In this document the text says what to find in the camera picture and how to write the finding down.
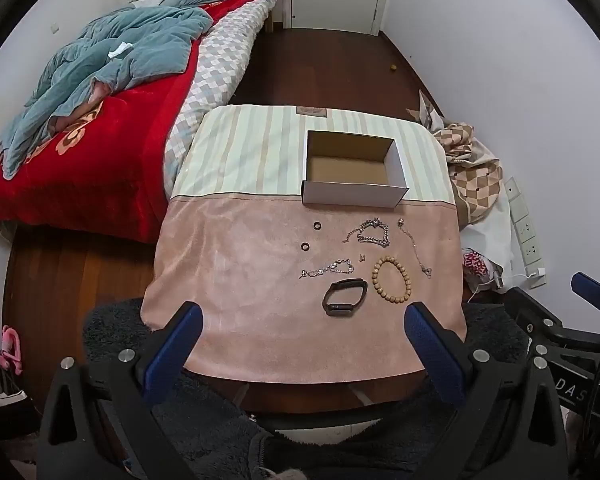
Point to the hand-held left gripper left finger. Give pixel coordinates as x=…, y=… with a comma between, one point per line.
x=176, y=345

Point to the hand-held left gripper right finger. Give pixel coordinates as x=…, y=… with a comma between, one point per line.
x=432, y=347

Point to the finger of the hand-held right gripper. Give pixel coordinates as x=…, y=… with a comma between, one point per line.
x=594, y=287
x=537, y=317

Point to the black fitness band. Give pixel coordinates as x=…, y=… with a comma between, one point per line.
x=337, y=308

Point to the white cardboard box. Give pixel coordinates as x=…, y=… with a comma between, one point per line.
x=352, y=192

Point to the white charger plug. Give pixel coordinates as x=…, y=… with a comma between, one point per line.
x=539, y=273

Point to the red patterned bag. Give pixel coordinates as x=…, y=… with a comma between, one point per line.
x=475, y=262

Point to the white power strip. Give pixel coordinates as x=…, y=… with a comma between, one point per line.
x=522, y=230

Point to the white plastic bag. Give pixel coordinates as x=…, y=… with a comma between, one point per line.
x=490, y=240

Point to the pink striped table cloth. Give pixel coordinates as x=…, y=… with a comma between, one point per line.
x=260, y=280

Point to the beige checkered cloth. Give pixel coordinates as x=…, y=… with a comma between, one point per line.
x=472, y=175

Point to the black and white sneaker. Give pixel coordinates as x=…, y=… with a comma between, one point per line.
x=0, y=400

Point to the bed with red blanket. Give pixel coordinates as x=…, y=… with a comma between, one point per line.
x=120, y=160

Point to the grey checkered bed sheet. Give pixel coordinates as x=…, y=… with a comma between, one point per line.
x=215, y=75

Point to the teal quilt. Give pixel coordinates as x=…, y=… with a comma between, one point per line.
x=105, y=65

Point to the white paper scrap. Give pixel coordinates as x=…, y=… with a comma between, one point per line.
x=120, y=50

